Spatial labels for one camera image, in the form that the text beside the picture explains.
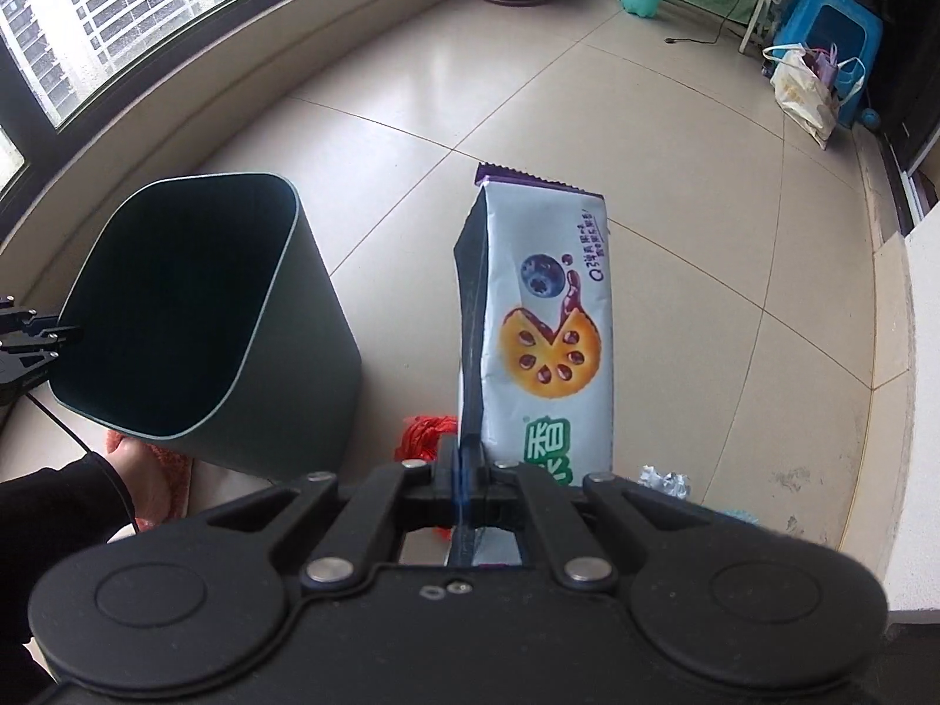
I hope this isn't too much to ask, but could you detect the dark furniture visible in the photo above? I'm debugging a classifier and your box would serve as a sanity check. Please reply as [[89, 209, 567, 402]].
[[874, 0, 940, 196]]

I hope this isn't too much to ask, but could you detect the red plastic bag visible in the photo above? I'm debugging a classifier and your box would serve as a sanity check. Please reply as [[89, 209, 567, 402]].
[[395, 413, 461, 465]]

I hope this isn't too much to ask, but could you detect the thin black cable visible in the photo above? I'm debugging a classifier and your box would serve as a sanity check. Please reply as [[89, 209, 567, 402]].
[[28, 391, 142, 536]]

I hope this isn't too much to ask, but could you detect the crumpled clear plastic wrapper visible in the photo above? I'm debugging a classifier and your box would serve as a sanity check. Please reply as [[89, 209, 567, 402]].
[[637, 464, 693, 502]]

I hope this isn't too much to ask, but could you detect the coral fuzzy slipper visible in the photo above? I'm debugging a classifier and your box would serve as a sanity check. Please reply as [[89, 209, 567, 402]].
[[105, 432, 193, 526]]

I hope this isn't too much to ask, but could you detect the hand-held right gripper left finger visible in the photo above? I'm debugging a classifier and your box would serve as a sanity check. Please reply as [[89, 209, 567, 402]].
[[206, 435, 461, 592]]

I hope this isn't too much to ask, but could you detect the person's leg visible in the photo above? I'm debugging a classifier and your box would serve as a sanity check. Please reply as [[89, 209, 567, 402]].
[[0, 437, 172, 566]]

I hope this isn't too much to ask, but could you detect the dark green trash bin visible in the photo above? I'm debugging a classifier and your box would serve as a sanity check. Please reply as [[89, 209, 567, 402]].
[[45, 172, 362, 489]]

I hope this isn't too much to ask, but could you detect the white tote bag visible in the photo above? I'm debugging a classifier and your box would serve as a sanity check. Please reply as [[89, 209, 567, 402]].
[[762, 42, 866, 149]]

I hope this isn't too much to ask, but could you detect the blue plastic stool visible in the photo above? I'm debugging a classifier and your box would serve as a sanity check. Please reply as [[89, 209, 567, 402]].
[[773, 0, 884, 127]]

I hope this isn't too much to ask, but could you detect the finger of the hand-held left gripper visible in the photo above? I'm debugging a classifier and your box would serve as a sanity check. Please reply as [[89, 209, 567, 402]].
[[0, 348, 61, 407], [0, 295, 83, 348]]

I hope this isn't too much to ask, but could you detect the black power cord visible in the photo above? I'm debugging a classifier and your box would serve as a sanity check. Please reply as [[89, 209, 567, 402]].
[[664, 0, 744, 46]]

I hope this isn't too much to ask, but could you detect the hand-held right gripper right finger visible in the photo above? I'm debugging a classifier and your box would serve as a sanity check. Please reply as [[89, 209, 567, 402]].
[[460, 441, 710, 590]]

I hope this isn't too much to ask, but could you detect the white blueberry cookie packet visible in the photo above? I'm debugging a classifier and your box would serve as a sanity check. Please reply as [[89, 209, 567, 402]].
[[449, 163, 614, 570]]

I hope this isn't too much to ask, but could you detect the window with dark frame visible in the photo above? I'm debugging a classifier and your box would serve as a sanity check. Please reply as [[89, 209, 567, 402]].
[[0, 0, 350, 188]]

